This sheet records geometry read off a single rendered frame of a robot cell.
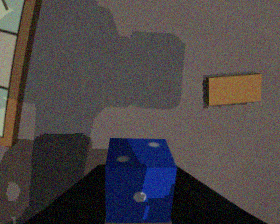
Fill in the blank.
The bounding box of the blue die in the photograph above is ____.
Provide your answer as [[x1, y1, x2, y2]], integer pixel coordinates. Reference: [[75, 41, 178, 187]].
[[105, 139, 177, 224]]

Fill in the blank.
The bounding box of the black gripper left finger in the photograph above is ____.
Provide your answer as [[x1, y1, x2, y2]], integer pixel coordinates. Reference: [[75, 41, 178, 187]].
[[24, 164, 105, 224]]

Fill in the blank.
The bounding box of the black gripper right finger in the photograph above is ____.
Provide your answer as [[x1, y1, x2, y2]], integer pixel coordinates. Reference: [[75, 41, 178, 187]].
[[171, 167, 268, 224]]

